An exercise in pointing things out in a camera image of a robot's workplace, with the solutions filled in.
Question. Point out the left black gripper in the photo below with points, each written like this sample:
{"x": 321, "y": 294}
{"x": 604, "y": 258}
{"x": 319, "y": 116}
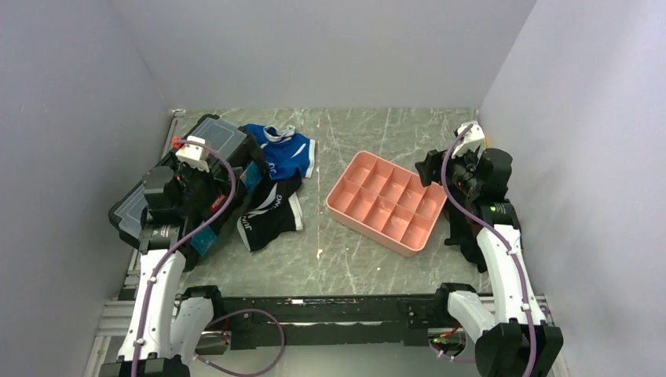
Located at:
{"x": 215, "y": 187}

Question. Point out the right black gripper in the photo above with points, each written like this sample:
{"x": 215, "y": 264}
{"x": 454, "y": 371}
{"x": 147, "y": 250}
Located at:
{"x": 433, "y": 162}

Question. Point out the black white underwear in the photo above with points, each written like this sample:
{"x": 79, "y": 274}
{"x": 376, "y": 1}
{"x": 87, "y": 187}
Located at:
{"x": 274, "y": 209}

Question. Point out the pink divided organizer tray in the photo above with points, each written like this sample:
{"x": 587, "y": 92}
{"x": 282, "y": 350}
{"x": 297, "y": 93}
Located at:
{"x": 386, "y": 203}

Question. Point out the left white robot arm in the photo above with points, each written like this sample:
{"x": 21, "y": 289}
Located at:
{"x": 163, "y": 333}

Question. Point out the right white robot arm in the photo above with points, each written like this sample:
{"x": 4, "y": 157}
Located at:
{"x": 514, "y": 338}

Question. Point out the blue white underwear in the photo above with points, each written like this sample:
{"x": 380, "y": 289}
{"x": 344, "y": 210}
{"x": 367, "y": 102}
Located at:
{"x": 286, "y": 151}

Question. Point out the black plastic toolbox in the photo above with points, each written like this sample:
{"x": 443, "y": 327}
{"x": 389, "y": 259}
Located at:
{"x": 173, "y": 193}

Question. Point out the black cloth at right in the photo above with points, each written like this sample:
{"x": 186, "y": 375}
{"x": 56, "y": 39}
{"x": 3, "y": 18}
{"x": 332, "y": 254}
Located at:
{"x": 462, "y": 236}

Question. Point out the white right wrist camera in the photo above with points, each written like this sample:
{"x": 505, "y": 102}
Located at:
{"x": 473, "y": 140}

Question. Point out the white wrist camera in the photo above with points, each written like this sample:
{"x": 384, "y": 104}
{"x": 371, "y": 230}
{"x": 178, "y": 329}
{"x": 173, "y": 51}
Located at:
{"x": 473, "y": 140}
{"x": 192, "y": 153}

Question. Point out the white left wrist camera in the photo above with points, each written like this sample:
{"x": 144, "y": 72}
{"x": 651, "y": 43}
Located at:
{"x": 192, "y": 153}

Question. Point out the aluminium frame rail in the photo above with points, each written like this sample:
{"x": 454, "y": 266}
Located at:
{"x": 111, "y": 330}

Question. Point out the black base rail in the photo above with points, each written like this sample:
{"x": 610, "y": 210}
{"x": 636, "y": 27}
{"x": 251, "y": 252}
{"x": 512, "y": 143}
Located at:
{"x": 251, "y": 322}

